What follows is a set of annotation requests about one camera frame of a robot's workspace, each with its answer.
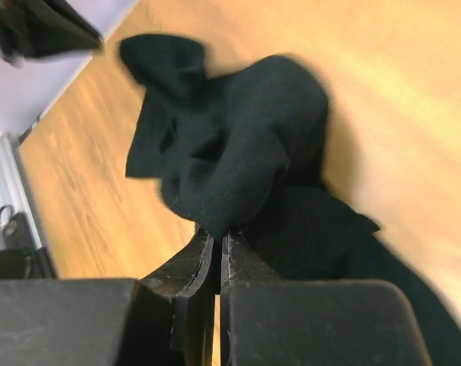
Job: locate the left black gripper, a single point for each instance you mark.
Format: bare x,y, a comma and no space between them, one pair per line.
42,29

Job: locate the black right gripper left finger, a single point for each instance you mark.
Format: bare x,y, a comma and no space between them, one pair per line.
165,318

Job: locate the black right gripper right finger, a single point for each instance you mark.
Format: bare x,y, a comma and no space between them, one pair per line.
266,320

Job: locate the black t shirt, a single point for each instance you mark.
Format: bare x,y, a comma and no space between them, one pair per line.
243,152

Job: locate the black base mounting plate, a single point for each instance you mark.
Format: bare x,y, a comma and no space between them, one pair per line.
20,259

